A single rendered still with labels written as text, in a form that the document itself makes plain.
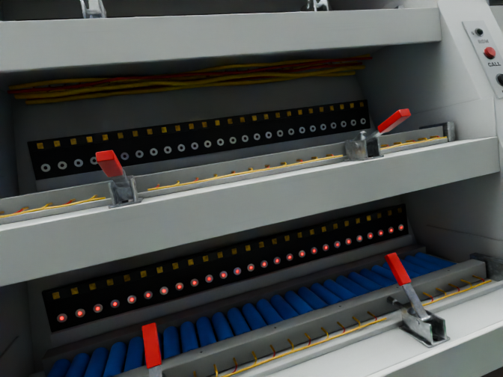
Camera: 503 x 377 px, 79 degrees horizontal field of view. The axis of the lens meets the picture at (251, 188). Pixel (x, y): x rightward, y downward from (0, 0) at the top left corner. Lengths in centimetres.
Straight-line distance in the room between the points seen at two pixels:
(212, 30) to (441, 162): 31
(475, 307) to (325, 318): 18
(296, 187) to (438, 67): 32
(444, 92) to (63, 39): 49
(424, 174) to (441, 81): 18
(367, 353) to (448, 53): 41
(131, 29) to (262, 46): 14
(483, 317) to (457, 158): 18
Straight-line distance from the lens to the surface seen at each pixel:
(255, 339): 36
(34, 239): 31
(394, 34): 50
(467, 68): 52
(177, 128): 48
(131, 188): 30
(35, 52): 39
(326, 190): 33
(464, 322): 43
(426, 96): 57
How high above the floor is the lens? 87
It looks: 12 degrees up
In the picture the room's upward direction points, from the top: 14 degrees counter-clockwise
